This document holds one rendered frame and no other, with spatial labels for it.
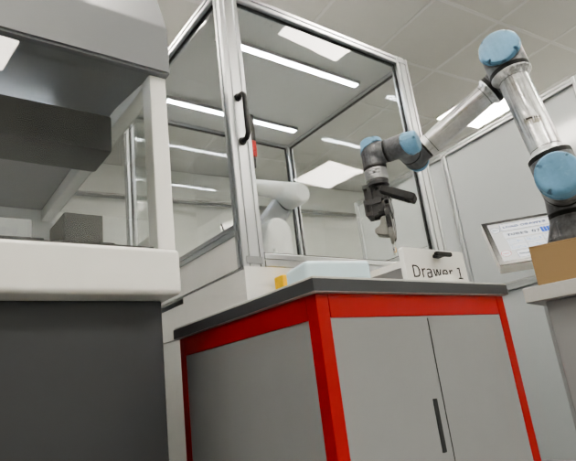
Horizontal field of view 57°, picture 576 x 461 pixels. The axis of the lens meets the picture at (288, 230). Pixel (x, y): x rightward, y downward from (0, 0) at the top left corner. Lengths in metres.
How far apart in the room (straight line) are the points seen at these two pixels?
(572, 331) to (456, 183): 2.36
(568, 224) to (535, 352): 1.88
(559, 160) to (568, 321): 0.43
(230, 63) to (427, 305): 1.12
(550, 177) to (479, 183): 2.17
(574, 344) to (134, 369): 1.11
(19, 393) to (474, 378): 0.92
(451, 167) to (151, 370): 3.01
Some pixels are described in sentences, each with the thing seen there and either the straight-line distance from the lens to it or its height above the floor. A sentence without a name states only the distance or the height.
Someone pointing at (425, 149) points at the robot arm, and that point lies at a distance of 1.85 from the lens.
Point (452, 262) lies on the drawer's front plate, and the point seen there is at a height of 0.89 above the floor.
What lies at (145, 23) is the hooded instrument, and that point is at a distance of 1.48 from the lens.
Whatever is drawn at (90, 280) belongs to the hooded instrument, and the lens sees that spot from 1.14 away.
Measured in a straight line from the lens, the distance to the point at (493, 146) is 3.69.
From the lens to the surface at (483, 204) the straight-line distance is 3.68.
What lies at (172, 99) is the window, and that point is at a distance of 2.29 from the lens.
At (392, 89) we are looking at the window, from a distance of 2.53.
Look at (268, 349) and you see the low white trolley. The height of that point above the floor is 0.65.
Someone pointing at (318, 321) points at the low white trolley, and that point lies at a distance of 0.96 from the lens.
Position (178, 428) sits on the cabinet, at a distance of 2.02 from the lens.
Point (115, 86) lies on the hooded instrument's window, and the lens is 1.36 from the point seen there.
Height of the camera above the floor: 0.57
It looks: 17 degrees up
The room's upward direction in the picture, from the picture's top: 7 degrees counter-clockwise
